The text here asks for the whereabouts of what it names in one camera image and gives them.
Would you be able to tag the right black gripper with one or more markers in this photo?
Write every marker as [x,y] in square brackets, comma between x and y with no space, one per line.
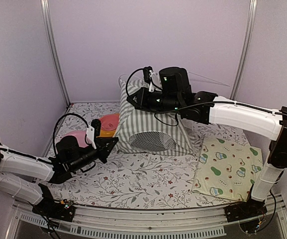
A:
[142,103]

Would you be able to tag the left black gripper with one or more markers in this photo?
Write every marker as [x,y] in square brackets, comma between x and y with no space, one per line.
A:
[103,150]

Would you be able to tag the striped fabric pet tent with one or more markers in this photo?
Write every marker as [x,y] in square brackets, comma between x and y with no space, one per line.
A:
[139,131]

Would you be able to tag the avocado print cushion mat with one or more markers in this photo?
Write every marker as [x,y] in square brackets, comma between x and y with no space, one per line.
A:
[226,169]

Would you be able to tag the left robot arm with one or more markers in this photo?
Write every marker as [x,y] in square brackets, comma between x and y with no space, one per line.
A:
[14,164]

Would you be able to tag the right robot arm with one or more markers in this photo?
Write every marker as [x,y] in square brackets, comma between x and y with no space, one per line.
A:
[210,108]

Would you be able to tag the yellow double pet feeder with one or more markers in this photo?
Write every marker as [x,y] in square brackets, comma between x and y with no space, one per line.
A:
[107,133]

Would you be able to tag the pink bowl in feeder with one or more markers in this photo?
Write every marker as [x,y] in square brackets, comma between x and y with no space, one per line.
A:
[109,122]

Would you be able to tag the pink round plate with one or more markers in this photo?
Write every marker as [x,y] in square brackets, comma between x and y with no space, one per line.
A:
[80,136]

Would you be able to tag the floral table cloth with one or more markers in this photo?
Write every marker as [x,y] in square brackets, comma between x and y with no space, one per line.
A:
[147,181]

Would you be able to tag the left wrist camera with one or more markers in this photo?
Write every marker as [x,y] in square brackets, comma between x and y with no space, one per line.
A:
[92,132]

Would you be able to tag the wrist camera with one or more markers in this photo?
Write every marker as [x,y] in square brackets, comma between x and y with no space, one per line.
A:
[149,77]
[92,132]

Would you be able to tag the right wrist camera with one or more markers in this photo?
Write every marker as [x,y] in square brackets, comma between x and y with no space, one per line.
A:
[149,77]

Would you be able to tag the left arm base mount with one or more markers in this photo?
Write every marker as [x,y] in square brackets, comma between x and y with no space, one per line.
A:
[63,210]

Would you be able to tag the left aluminium frame post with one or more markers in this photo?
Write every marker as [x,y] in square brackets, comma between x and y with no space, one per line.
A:
[53,49]

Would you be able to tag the aluminium frame post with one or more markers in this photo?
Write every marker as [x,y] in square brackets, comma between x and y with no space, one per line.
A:
[53,49]
[245,48]

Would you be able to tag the right aluminium frame post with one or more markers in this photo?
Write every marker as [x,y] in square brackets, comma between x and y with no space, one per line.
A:
[245,48]

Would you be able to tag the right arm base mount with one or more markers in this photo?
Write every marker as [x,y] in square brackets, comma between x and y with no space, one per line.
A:
[250,215]

